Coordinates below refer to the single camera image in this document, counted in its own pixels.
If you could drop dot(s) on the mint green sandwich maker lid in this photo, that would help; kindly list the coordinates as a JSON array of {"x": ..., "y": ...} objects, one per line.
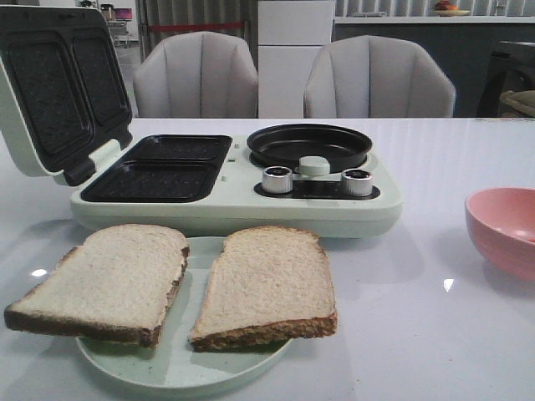
[{"x": 62, "y": 92}]

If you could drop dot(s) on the mint green pan handle knob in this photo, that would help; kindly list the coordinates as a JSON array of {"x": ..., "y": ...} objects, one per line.
[{"x": 313, "y": 166}]

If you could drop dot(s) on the right beige upholstered chair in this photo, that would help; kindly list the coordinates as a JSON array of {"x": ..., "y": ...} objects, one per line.
[{"x": 377, "y": 77}]

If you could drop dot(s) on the white bread slice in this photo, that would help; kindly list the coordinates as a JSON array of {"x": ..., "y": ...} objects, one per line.
[
  {"x": 117, "y": 286},
  {"x": 269, "y": 284}
]

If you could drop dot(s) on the mint green round plate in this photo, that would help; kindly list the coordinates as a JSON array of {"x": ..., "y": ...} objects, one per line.
[{"x": 173, "y": 367}]

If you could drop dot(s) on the silver control knob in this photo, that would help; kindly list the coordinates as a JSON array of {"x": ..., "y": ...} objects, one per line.
[
  {"x": 277, "y": 180},
  {"x": 356, "y": 182}
]

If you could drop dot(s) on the dark grey kitchen counter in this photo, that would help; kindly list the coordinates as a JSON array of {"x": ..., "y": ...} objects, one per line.
[{"x": 472, "y": 51}]

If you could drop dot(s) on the left silver control knob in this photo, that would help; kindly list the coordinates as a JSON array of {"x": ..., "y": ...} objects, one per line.
[{"x": 277, "y": 180}]

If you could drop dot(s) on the left beige upholstered chair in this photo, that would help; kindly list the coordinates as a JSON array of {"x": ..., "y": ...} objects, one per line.
[{"x": 198, "y": 75}]

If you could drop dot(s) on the white refrigerator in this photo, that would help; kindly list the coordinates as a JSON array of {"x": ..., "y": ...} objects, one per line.
[{"x": 290, "y": 34}]

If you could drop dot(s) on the pink bowl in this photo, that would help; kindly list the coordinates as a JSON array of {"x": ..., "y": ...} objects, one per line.
[{"x": 500, "y": 223}]

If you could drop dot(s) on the black round frying pan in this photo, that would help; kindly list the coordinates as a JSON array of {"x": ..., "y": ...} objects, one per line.
[{"x": 286, "y": 144}]

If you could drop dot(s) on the mint green breakfast maker base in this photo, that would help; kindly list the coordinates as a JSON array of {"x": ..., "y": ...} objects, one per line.
[{"x": 209, "y": 185}]

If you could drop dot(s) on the fruit plate on counter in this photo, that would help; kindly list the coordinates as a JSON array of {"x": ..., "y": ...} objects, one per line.
[{"x": 444, "y": 8}]

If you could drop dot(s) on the right silver control knob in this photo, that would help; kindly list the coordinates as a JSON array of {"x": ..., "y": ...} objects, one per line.
[{"x": 356, "y": 182}]

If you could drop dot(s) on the beige upholstered chair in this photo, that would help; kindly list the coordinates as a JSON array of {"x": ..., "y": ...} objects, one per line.
[
  {"x": 198, "y": 75},
  {"x": 377, "y": 77}
]

